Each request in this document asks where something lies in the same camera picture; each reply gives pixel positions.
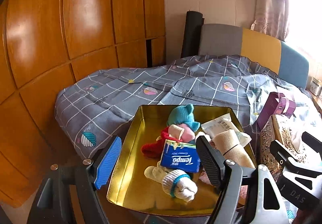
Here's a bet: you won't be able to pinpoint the gold embossed tissue box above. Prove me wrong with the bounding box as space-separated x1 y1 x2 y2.
259 113 322 179

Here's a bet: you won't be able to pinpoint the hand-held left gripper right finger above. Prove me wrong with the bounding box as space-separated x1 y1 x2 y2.
196 136 290 224

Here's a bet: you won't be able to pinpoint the beige cloth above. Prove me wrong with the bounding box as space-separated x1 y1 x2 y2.
211 130 256 169

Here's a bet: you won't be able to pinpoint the window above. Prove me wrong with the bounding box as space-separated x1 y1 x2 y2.
284 0 322 64

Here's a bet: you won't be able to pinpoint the white wet wipes packet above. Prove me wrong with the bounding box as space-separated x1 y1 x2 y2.
201 112 252 146

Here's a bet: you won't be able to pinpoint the white socks with blue band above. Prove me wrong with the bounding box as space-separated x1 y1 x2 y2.
144 164 199 202

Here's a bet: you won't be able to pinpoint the purple cardboard box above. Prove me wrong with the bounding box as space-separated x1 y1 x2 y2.
257 91 297 127

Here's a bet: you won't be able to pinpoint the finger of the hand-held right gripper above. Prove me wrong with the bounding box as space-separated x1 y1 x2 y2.
270 140 322 182
302 132 322 159

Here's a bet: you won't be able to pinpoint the blue teddy bear plush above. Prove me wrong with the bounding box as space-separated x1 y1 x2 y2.
166 103 200 144

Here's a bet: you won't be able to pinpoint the gold tin box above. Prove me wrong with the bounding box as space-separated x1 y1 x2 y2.
106 105 257 217

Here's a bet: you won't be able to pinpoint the pink patterned curtain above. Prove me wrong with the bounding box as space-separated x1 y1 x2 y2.
252 0 293 40

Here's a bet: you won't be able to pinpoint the grey checked bedspread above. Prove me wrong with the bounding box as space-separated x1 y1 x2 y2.
55 54 322 224

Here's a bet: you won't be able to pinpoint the black rolled mat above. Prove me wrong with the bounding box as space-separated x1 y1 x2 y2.
181 11 204 59

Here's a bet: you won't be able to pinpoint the grey yellow blue headboard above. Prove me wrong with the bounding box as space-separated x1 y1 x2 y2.
199 24 309 89

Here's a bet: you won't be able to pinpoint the blue tissue packet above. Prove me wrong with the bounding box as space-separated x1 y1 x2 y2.
160 139 202 173

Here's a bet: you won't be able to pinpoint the wooden wardrobe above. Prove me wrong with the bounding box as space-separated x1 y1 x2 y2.
0 0 166 208

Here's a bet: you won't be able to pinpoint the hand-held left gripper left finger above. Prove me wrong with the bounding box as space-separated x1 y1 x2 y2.
26 136 122 224

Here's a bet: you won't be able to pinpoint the red sock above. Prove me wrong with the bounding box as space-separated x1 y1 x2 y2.
141 127 184 160

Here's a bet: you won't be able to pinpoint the white can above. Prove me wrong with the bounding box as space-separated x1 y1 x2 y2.
311 77 322 96

